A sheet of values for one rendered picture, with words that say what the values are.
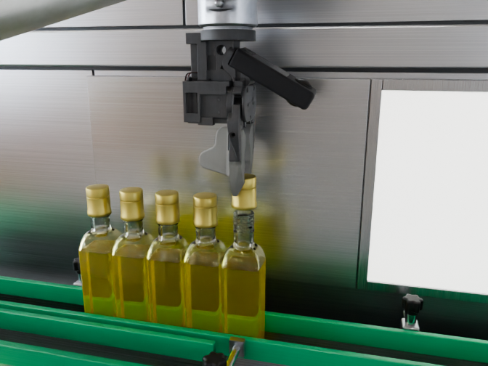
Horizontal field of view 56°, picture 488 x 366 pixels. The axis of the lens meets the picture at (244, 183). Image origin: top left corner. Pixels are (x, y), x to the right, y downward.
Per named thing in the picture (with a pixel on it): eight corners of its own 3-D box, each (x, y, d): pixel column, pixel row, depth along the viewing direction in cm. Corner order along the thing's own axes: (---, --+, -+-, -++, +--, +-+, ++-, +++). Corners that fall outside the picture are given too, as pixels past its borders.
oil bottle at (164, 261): (196, 352, 76) (192, 231, 71) (184, 374, 71) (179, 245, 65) (164, 347, 78) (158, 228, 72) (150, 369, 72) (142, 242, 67)
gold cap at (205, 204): (221, 221, 68) (220, 192, 67) (213, 229, 65) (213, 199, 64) (197, 218, 69) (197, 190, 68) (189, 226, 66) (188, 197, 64)
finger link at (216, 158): (202, 193, 63) (204, 125, 62) (244, 196, 62) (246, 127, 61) (194, 196, 60) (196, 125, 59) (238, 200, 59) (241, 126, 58)
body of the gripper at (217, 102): (202, 120, 67) (200, 33, 64) (260, 122, 65) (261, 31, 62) (183, 128, 60) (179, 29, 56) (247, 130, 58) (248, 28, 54)
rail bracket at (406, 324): (415, 356, 76) (423, 282, 72) (419, 383, 70) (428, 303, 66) (389, 352, 77) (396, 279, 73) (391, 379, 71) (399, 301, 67)
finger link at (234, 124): (233, 160, 62) (234, 94, 61) (245, 160, 62) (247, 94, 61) (224, 161, 58) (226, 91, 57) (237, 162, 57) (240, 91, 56)
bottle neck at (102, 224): (114, 226, 73) (112, 197, 72) (104, 232, 70) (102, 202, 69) (97, 224, 74) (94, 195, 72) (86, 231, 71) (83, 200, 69)
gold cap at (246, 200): (258, 203, 66) (259, 173, 65) (253, 211, 62) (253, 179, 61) (234, 201, 67) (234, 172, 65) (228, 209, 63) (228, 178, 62)
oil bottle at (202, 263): (230, 357, 75) (229, 234, 69) (220, 380, 70) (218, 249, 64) (197, 352, 76) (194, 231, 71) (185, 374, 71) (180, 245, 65)
